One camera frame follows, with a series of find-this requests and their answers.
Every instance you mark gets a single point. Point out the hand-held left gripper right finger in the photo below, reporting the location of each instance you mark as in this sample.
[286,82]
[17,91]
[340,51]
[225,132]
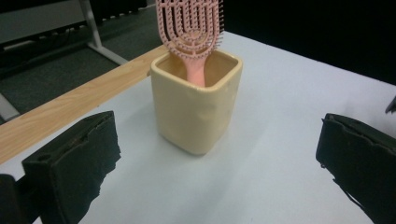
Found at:
[364,161]

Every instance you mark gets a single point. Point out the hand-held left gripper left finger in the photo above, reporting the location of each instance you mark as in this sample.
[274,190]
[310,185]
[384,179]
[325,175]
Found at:
[71,168]

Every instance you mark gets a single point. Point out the cream square ceramic cup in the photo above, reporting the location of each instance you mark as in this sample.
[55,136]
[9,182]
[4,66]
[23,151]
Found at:
[193,118]

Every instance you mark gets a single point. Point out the pink hairbrush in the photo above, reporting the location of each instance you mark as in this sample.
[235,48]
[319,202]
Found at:
[196,71]

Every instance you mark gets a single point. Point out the white table cover sheet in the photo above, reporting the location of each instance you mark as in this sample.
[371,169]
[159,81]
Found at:
[264,161]

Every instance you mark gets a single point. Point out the white metal stand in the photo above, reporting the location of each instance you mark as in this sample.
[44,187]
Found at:
[37,21]

